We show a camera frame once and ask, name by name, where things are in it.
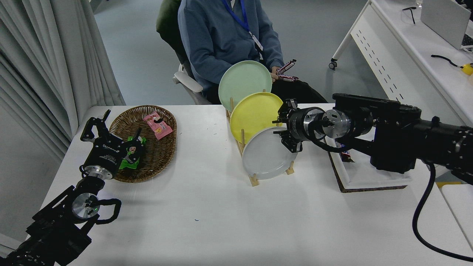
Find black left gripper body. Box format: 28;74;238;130
84;136;125;173

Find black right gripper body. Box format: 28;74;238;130
285;108;309;142

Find grey plate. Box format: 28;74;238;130
242;127;298;180

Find yellow plate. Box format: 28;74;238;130
229;92;284;144

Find pale green plate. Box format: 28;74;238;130
218;61;273;112

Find wooden plate rack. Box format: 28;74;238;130
225;89;295;187

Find green snack packet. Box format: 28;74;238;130
118;136;147;170

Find brown wicker basket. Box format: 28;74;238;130
109;105;177;183

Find pink snack packet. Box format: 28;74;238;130
143;112;173;140

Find brown snickers bar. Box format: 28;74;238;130
334;142;355;163

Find green and white chair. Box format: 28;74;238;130
156;0;211;105

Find white lined cork tray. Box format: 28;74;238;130
324;137;413;193

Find grey curtain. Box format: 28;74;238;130
0;0;126;163

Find person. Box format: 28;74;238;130
177;0;327;105

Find white perforated desk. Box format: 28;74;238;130
329;0;473;183

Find black glasses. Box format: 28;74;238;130
402;6;417;25

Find silver laptop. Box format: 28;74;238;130
420;0;473;51

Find blue lanyard with badge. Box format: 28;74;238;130
222;0;264;51

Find black cable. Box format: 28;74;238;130
431;54;463;69

